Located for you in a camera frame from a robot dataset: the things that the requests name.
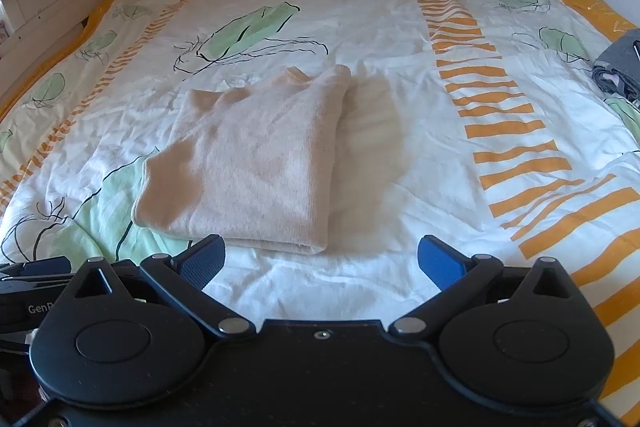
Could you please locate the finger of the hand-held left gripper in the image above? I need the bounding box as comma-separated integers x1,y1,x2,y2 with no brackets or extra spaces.
0,256,72,283

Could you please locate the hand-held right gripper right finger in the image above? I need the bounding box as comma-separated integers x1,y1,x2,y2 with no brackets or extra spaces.
389,234,571,339

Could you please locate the grey folded cloth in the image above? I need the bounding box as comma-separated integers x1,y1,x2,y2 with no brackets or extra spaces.
592,27,640,100

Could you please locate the beige knit sweater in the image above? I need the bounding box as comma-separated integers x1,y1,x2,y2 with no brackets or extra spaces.
131,64,353,257

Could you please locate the leaf print duvet cover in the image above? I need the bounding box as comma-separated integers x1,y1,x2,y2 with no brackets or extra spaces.
0,0,640,358

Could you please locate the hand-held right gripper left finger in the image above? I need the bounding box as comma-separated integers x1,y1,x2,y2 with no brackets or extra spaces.
74,234,253,340

